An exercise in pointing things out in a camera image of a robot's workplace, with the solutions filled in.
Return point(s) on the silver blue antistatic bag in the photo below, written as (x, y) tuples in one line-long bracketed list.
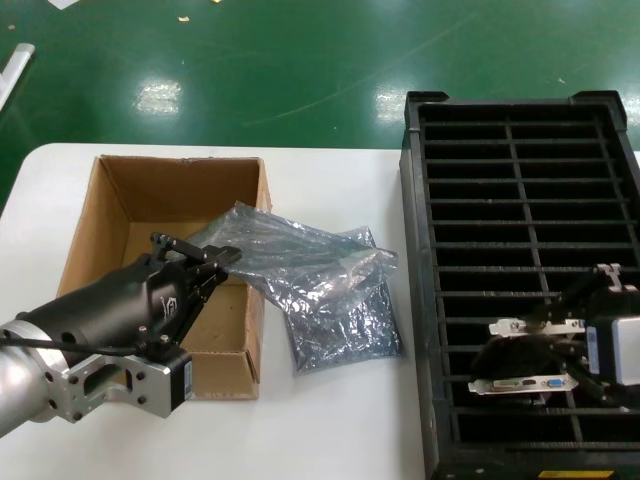
[(280, 250), (350, 330)]

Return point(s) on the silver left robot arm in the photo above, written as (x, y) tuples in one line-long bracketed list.
[(20, 390)]

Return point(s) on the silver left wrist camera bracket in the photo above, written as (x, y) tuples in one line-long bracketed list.
[(100, 380)]

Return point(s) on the white metal table leg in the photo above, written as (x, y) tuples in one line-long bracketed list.
[(20, 57)]

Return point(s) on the black slotted plastic container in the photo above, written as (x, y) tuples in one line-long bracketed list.
[(415, 200)]

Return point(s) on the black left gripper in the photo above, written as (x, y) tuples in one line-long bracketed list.
[(110, 310)]

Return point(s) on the white paper sheet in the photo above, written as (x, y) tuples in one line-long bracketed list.
[(64, 4)]

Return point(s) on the brown cardboard box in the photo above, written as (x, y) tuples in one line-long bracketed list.
[(165, 185)]

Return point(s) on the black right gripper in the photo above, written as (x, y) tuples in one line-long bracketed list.
[(610, 305)]

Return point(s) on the graphics card with silver bracket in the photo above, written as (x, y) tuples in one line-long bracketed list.
[(500, 386), (520, 355)]

